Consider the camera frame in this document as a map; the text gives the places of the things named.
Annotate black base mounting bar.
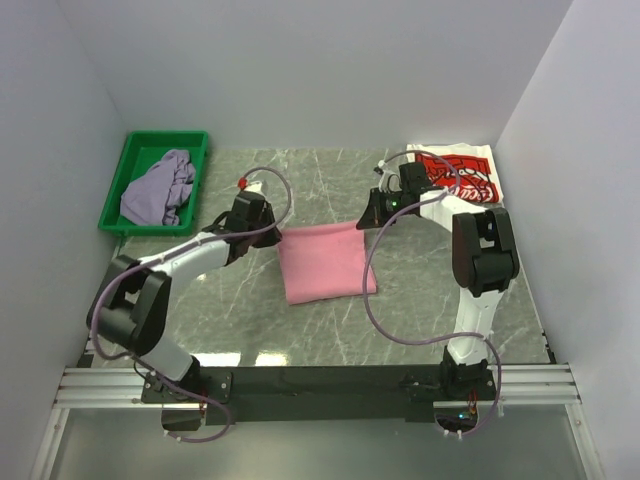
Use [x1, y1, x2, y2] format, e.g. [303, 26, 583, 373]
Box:
[139, 363, 496, 432]

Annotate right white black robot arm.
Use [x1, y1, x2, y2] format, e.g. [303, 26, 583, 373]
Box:
[356, 162, 520, 399]

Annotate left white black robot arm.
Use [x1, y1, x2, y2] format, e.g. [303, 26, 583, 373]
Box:
[87, 189, 281, 402]

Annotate pink t-shirt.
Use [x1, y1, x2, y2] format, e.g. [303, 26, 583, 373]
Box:
[277, 221, 377, 305]

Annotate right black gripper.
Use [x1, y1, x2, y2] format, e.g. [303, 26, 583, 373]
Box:
[357, 187, 408, 230]

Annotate lavender t-shirt in bin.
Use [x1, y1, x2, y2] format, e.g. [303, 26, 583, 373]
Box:
[120, 149, 196, 226]

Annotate green plastic bin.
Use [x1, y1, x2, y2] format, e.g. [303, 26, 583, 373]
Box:
[98, 130, 210, 237]

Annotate folded red white Coca-Cola t-shirt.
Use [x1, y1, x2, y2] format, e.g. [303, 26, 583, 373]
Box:
[406, 143, 503, 204]

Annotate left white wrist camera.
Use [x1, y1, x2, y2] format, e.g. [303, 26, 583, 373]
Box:
[237, 177, 268, 197]

